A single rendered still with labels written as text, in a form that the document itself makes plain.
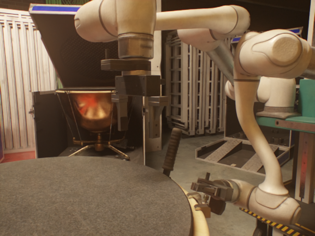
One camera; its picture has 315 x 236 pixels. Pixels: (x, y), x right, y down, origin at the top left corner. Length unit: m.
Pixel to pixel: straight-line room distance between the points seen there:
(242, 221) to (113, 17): 1.78
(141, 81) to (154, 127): 0.11
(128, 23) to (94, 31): 0.14
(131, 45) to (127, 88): 0.11
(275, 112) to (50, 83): 3.42
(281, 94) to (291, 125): 0.18
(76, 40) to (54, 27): 0.27
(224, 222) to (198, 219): 1.56
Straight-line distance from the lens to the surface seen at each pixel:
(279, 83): 1.52
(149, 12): 0.62
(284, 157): 3.56
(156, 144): 3.79
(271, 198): 1.03
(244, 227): 2.05
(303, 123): 1.46
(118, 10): 0.63
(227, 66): 1.36
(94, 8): 0.71
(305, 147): 1.70
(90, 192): 0.57
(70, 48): 3.01
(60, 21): 2.71
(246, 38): 1.03
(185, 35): 1.17
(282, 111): 1.53
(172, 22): 0.86
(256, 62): 0.85
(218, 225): 2.01
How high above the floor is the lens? 1.04
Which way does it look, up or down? 8 degrees down
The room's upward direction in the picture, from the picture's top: straight up
